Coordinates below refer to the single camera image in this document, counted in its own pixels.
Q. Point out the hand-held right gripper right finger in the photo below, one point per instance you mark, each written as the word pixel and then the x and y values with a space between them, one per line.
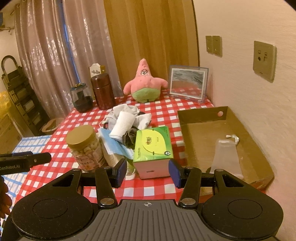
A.
pixel 174 172

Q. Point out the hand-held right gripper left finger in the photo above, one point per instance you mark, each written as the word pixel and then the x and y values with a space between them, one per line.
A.
pixel 121 172

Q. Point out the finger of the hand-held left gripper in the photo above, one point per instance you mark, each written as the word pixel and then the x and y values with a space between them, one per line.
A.
pixel 41 158
pixel 16 153

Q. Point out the green tissue box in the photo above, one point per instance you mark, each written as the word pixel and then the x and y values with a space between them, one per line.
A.
pixel 152 143

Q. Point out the white terry towel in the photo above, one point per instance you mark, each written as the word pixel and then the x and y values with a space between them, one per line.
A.
pixel 122 125

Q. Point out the cardboard box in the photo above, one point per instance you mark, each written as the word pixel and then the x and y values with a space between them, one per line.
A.
pixel 203 129

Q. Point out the person's left hand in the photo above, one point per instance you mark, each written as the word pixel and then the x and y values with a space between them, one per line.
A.
pixel 4 197

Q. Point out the beige folded cloth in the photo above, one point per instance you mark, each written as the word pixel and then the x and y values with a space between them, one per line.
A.
pixel 112 158

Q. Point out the blue checkered cloth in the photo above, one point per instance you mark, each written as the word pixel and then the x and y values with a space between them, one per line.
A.
pixel 32 143

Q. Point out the wooden cabinet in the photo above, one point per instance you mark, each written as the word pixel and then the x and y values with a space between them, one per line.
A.
pixel 7 132

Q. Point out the blue face mask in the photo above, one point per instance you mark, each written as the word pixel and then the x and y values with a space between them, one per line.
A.
pixel 115 148

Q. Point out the round bowl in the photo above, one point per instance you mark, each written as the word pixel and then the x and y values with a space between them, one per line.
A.
pixel 52 126

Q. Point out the dark cloth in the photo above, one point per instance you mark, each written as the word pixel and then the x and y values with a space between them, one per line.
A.
pixel 129 139

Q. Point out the snack jar with gold lid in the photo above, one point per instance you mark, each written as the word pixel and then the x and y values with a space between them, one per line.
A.
pixel 81 136

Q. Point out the yellow plastic bag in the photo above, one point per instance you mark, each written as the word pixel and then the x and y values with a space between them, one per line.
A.
pixel 4 102

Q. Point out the black folding step ladder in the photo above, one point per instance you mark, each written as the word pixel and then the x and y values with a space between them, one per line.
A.
pixel 23 97

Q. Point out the red checkered tablecloth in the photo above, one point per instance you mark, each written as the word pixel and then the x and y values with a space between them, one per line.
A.
pixel 161 111

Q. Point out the white grey cloth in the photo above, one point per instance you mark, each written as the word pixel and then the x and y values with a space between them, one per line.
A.
pixel 124 107

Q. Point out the glass jar with dark lid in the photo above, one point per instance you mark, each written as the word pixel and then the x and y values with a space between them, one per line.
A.
pixel 81 102

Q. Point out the brown cylindrical canister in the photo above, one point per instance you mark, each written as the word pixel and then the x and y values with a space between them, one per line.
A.
pixel 103 92

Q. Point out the pink starfish plush toy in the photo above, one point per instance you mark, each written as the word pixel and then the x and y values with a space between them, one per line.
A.
pixel 144 83

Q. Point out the small framed mirror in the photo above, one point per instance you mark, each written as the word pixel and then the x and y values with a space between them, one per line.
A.
pixel 187 81

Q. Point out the sheer grey curtain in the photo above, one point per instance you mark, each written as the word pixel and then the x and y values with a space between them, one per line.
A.
pixel 46 58

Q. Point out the white wooden holder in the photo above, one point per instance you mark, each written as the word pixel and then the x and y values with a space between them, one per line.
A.
pixel 94 69

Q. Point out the tan curtain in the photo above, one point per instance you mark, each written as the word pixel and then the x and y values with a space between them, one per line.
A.
pixel 150 34

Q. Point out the small wall outlet plate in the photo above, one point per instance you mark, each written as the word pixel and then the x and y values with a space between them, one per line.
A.
pixel 208 44
pixel 217 45

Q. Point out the large wall outlet plate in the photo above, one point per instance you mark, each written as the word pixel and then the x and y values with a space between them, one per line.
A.
pixel 263 60

